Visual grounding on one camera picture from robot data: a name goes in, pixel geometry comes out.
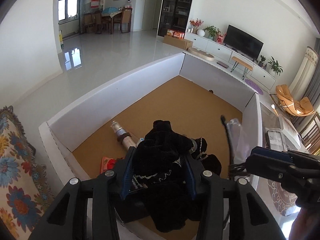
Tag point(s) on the large white cardboard box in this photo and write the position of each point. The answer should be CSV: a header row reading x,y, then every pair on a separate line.
x,y
189,92

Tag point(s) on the green potted plant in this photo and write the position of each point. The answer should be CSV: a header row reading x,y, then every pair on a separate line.
x,y
275,68

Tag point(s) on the red gift pouch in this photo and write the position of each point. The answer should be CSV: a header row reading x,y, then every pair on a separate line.
x,y
107,164

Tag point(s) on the white tv cabinet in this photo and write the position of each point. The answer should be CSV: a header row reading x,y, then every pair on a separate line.
x,y
226,55

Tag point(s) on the covered standing air conditioner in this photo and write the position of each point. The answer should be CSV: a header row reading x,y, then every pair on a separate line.
x,y
305,73

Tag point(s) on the black velvet pouch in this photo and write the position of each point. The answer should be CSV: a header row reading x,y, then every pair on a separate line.
x,y
159,187

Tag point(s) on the white flat box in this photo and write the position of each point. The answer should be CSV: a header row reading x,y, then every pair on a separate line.
x,y
290,133

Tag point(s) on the black television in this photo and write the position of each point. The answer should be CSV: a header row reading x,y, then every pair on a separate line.
x,y
243,42

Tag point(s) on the floral sofa cover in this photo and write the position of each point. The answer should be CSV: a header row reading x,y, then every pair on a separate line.
x,y
25,194

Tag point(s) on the bagged cotton swab bundle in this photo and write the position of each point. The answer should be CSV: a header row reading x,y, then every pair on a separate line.
x,y
238,148

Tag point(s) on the phone case in plastic bag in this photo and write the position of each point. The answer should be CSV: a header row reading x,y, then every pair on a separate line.
x,y
275,139

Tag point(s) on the red flower vase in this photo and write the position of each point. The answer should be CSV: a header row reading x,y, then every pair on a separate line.
x,y
195,24

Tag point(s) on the orange lounge chair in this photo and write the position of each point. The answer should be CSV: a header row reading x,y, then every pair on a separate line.
x,y
294,107

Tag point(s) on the person's right hand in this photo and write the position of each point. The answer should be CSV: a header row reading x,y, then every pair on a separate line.
x,y
306,225

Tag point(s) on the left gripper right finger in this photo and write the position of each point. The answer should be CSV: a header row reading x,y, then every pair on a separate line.
x,y
228,209

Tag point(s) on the wooden dining chair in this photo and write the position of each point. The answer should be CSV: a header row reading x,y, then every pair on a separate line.
x,y
310,136

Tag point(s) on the black display cabinet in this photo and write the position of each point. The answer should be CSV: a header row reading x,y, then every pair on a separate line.
x,y
174,16

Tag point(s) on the brown cardboard box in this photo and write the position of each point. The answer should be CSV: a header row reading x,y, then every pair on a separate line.
x,y
176,42

